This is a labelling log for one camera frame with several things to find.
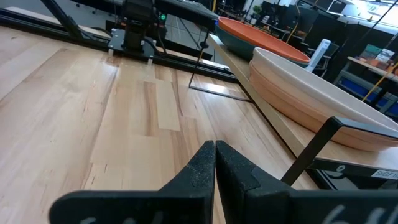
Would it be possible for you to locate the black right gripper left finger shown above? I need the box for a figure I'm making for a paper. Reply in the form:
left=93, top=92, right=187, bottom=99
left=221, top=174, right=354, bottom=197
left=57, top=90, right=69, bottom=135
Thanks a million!
left=49, top=140, right=216, bottom=224

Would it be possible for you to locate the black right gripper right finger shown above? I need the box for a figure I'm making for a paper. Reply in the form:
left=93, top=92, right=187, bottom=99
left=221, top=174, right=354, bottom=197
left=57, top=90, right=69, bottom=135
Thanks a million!
left=215, top=140, right=398, bottom=224

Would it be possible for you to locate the peach plate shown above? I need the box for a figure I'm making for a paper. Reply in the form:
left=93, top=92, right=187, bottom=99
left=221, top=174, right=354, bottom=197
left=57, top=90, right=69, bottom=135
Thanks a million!
left=248, top=60, right=398, bottom=152

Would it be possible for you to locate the cream plate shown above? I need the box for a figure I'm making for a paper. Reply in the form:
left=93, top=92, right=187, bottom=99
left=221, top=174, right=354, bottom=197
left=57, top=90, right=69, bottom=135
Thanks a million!
left=251, top=47, right=398, bottom=133

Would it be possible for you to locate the dark green plate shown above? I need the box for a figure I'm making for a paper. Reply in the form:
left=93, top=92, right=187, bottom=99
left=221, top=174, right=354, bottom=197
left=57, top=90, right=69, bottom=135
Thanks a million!
left=215, top=24, right=308, bottom=68

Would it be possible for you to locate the orange plate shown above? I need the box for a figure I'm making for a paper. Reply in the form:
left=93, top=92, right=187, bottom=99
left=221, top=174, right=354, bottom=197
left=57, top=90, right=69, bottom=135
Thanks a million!
left=217, top=16, right=311, bottom=65

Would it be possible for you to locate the white shelf label sticker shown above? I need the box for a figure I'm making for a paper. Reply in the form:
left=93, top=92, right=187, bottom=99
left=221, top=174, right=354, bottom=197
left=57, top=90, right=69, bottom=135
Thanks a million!
left=371, top=169, right=398, bottom=180

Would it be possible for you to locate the blue storage bin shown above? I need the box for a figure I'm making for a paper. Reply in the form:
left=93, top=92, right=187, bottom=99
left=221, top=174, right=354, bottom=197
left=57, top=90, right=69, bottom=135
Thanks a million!
left=338, top=77, right=398, bottom=116

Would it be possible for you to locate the small background potted plant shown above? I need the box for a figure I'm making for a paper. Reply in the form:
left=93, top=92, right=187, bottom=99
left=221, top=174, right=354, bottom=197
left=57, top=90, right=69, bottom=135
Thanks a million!
left=249, top=4, right=262, bottom=26

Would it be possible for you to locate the background desk with boxes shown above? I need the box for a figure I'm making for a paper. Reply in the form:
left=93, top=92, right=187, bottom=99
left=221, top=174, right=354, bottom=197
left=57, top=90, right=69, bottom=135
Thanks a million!
left=347, top=43, right=398, bottom=82

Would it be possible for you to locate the yellow cable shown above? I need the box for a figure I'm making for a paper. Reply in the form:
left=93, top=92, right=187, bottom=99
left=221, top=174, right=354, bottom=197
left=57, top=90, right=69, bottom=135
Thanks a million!
left=362, top=62, right=398, bottom=102

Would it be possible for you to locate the black table frame rail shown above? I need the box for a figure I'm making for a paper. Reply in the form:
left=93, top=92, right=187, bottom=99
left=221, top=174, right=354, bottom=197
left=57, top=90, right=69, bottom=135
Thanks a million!
left=0, top=0, right=240, bottom=83

